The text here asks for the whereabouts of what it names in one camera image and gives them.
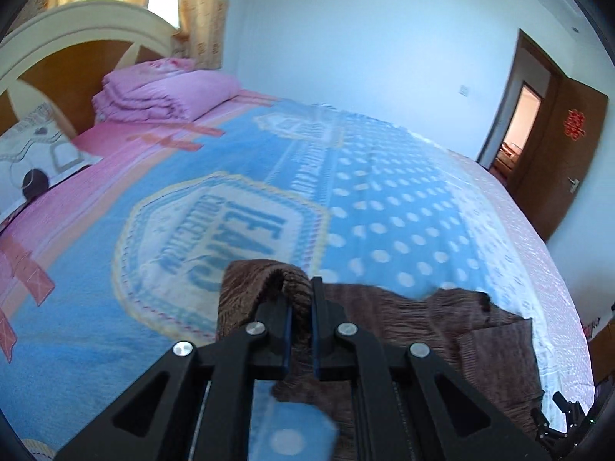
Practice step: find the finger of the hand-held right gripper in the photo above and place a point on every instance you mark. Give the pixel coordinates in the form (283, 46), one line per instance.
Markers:
(568, 408)
(550, 434)

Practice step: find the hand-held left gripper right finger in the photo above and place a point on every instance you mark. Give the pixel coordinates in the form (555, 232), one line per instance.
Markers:
(315, 341)

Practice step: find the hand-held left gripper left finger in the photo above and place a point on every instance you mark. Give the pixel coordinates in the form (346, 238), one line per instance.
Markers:
(287, 341)

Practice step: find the brown knitted garment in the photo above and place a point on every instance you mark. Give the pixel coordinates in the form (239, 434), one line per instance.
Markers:
(408, 317)

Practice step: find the printed dotted bed blanket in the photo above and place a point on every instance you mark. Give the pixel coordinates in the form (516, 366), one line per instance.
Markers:
(384, 192)

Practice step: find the brown wooden door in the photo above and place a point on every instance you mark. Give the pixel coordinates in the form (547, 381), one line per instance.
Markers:
(567, 163)

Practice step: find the folded pink quilt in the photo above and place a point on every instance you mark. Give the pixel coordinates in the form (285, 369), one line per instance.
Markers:
(168, 91)

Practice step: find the red paper door decoration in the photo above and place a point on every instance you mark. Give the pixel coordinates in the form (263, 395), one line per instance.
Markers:
(573, 125)

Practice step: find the yellow patterned curtain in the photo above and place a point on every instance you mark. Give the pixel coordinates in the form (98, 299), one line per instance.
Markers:
(204, 33)

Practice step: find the white patterned pillow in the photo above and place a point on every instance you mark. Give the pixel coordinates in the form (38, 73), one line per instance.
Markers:
(29, 153)

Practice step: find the cream and wood headboard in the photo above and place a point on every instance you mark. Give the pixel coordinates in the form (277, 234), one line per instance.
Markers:
(72, 24)

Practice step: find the dark wooden door frame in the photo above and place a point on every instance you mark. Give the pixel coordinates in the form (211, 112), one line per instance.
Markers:
(523, 53)

